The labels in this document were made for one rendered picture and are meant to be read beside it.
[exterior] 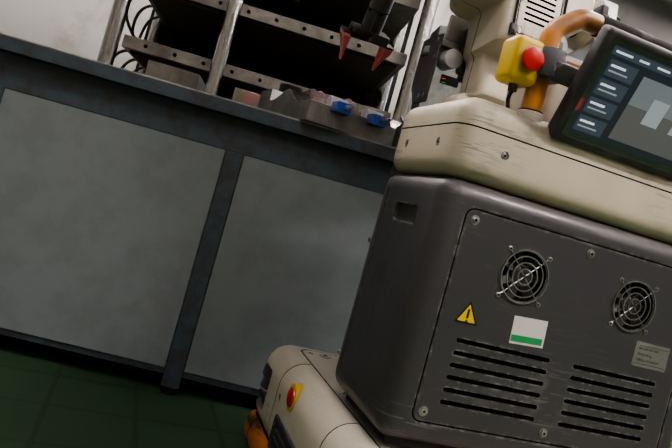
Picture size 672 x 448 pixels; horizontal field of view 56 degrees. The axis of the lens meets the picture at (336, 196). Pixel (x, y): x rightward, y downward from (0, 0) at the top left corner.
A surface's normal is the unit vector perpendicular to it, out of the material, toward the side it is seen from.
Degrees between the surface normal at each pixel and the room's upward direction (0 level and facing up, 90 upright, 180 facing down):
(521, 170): 90
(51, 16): 90
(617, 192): 90
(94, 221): 90
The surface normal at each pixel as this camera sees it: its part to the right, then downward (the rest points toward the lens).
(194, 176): 0.11, 0.00
